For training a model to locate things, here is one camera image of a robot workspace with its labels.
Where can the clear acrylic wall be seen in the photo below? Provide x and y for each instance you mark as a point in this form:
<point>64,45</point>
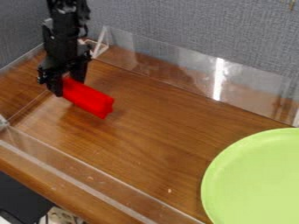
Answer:
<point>21,94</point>
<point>257,91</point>
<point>78,187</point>

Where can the clear acrylic back wall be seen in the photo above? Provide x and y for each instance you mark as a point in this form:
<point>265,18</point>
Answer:
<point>257,91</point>

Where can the red plastic block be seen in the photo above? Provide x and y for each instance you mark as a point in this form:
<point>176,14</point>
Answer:
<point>85,97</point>

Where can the clear acrylic corner bracket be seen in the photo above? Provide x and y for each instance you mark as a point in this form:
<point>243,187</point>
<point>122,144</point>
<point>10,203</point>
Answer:
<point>100,45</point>

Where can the clear acrylic front wall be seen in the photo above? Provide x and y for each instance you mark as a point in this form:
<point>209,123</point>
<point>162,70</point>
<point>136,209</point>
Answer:
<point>78,187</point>

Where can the black box under table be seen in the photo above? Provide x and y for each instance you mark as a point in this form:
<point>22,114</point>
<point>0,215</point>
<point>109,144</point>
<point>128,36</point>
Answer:
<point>20,201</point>

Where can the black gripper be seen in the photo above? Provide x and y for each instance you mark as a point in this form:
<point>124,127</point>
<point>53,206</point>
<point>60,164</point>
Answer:
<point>66,56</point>

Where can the clear acrylic left wall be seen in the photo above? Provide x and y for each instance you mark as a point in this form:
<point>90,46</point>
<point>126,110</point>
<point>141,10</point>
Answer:
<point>21,94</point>

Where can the green plate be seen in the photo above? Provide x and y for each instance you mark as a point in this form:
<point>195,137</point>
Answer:
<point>249,186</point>

